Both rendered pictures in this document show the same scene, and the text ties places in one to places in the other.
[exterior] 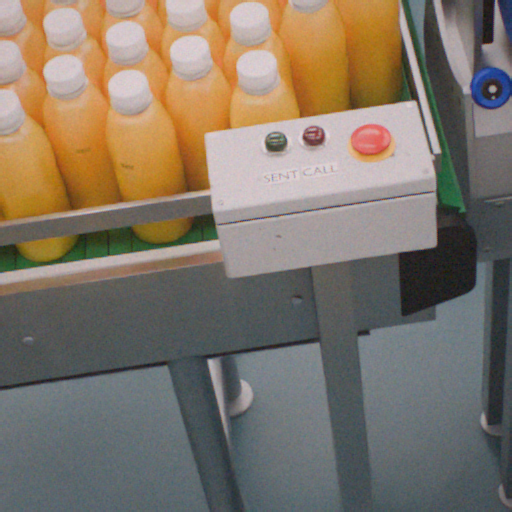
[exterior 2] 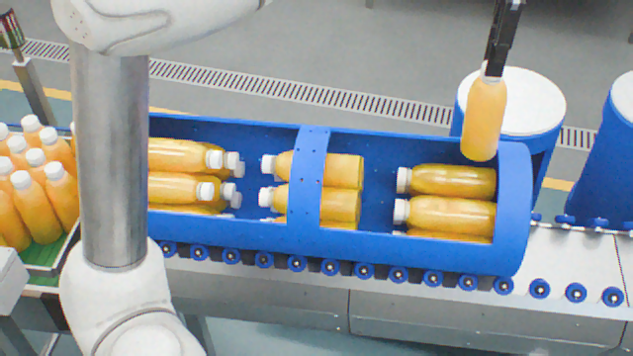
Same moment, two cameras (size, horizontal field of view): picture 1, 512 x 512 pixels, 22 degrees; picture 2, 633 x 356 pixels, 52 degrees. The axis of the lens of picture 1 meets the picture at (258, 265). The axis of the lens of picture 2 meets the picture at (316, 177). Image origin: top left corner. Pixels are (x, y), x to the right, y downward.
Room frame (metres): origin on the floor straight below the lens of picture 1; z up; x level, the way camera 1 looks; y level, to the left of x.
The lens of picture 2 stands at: (0.16, -0.89, 2.14)
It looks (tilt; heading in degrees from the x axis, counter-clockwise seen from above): 47 degrees down; 8
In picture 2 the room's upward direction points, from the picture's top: 2 degrees counter-clockwise
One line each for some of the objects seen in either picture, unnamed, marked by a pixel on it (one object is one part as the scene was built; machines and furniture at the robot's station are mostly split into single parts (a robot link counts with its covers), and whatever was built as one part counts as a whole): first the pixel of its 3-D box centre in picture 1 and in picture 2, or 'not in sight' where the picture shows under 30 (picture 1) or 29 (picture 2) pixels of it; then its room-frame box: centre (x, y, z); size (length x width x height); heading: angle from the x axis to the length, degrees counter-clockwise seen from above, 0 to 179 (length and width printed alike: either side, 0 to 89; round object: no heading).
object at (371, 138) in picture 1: (371, 140); not in sight; (0.83, -0.12, 1.11); 0.04 x 0.04 x 0.01
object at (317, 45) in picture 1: (315, 62); (36, 209); (1.07, -0.10, 0.99); 0.07 x 0.07 x 0.19
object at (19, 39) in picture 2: not in sight; (9, 34); (1.49, 0.08, 1.18); 0.06 x 0.06 x 0.05
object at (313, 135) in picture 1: (313, 135); not in sight; (0.85, -0.07, 1.11); 0.02 x 0.02 x 0.01
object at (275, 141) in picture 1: (275, 141); not in sight; (0.86, -0.04, 1.11); 0.02 x 0.02 x 0.01
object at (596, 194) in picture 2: not in sight; (613, 213); (1.55, -1.63, 0.59); 0.28 x 0.28 x 0.88
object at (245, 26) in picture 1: (249, 20); not in sight; (1.04, -0.04, 1.10); 0.04 x 0.04 x 0.02
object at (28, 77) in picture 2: not in sight; (78, 196); (1.49, 0.08, 0.55); 0.04 x 0.04 x 1.10; 88
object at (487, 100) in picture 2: not in sight; (484, 114); (1.10, -1.08, 1.34); 0.07 x 0.07 x 0.19
